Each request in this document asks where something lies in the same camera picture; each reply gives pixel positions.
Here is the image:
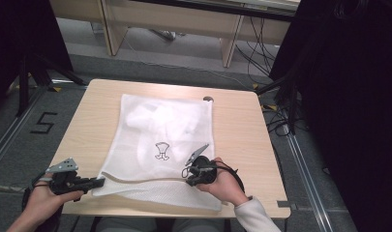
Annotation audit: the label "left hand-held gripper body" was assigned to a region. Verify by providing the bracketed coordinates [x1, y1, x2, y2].
[45, 157, 86, 196]

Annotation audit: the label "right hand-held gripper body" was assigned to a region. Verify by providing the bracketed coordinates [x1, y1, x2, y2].
[185, 143, 219, 188]

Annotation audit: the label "white mesh laundry bag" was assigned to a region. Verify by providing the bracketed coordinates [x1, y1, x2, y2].
[91, 93, 224, 213]

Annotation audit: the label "person's right hand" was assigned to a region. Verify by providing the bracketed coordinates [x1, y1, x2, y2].
[196, 157, 250, 208]

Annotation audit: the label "person's left hand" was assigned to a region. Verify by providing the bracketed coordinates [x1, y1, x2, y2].
[21, 181, 85, 228]

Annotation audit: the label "white garment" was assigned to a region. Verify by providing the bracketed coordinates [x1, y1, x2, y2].
[125, 101, 205, 177]

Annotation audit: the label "person's legs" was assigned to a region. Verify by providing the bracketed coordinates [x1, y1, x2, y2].
[94, 216, 232, 232]

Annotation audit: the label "black tripod stand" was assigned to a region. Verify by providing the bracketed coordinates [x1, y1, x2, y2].
[15, 52, 87, 118]

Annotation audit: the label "black curtain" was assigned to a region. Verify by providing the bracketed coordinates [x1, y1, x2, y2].
[269, 0, 392, 232]
[0, 0, 75, 114]

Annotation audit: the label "light wooden desk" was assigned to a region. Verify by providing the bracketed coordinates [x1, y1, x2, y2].
[48, 0, 302, 69]

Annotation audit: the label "black right gripper strap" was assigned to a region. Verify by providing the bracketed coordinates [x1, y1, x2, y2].
[215, 159, 246, 195]

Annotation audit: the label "black gripper strap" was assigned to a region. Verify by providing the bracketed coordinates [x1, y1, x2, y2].
[20, 172, 56, 212]
[215, 159, 246, 195]

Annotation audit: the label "black left gripper strap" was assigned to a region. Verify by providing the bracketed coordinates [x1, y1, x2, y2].
[20, 172, 56, 212]

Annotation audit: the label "metal floor rail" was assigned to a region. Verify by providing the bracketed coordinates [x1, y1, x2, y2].
[0, 86, 48, 175]
[282, 124, 334, 232]

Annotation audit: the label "bundle of black cables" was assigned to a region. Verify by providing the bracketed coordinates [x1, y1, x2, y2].
[234, 15, 282, 85]

